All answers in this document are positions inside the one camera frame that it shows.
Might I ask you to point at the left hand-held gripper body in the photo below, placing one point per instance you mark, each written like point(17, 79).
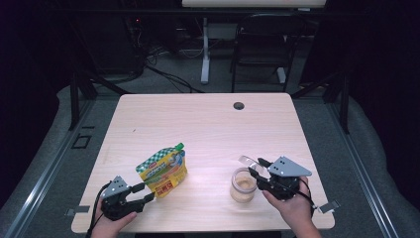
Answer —
point(115, 206)

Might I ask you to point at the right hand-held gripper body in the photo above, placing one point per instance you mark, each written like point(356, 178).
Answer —
point(287, 167)

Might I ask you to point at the clear jar with hinged lid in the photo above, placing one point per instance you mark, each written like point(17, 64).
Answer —
point(242, 190)

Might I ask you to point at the yellow seasoning pouch green cap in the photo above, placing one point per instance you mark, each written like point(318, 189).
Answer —
point(163, 175)

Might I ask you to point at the person's left hand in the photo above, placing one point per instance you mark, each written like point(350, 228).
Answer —
point(105, 228)

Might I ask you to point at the person's right hand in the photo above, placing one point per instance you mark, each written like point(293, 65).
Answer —
point(297, 211)

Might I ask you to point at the grey tape strip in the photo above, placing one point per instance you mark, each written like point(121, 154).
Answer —
point(329, 207)
point(77, 210)

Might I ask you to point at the black folding chair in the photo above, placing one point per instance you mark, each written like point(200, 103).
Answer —
point(264, 46)

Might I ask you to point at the white standing desk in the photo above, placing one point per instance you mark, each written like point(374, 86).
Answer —
point(205, 49)

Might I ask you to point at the dark computer equipment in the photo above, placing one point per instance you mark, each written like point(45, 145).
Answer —
point(109, 43)

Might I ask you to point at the aluminium floor rail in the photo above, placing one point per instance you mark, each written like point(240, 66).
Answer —
point(363, 165)
point(43, 178)

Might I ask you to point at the black metal frame stand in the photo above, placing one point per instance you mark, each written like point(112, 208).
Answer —
point(345, 105)
point(75, 99)

